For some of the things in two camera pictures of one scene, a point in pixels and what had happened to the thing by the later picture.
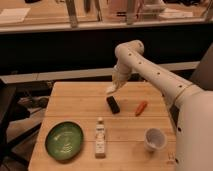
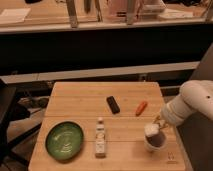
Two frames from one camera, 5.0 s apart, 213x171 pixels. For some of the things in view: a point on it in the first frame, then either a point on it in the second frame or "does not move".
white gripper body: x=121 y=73 to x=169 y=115
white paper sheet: x=13 y=15 does not move
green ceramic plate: x=64 y=140 does not move
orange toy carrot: x=141 y=108 does not move
